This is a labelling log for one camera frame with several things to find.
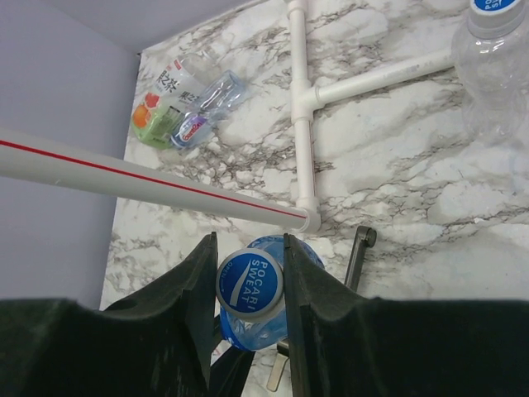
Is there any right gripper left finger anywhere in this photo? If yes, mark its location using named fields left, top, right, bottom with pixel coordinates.
left=1, top=234, right=217, bottom=396

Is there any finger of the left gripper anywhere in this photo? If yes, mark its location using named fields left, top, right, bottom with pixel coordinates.
left=208, top=313, right=257, bottom=397

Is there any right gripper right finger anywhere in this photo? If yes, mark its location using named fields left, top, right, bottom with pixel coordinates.
left=284, top=235, right=528, bottom=396

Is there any blue label plastic bottle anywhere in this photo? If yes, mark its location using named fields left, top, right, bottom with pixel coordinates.
left=218, top=234, right=327, bottom=352

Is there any blue white bottle cap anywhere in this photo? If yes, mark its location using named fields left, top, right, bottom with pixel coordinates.
left=216, top=248, right=285, bottom=323

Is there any purple label plastic bottle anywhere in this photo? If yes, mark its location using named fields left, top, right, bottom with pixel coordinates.
left=170, top=70, right=246, bottom=151

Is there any clear plastic bottle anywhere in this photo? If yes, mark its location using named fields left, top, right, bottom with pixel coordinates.
left=451, top=17, right=528, bottom=145

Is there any blue Pocari Sweat cap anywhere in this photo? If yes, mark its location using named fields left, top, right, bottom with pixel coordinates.
left=467, top=0, right=527, bottom=39

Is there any green orange label bottle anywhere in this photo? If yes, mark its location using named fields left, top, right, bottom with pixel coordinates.
left=131, top=92, right=184, bottom=150

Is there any white PVC pipe stand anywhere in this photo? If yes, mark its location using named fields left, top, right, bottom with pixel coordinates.
left=1, top=1, right=454, bottom=233

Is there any dark metal faucet handle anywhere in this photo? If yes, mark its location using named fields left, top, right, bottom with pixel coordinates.
left=266, top=226, right=377, bottom=392

